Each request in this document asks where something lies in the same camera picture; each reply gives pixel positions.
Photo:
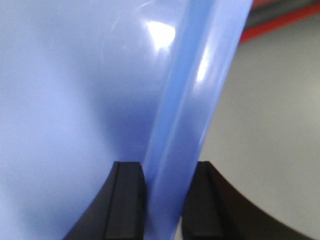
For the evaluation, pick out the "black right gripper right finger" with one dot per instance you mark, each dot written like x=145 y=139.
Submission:
x=215 y=210

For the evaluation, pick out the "blue plastic tray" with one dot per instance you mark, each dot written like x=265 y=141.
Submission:
x=85 y=83

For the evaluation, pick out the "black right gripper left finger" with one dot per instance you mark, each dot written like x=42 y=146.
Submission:
x=118 y=210

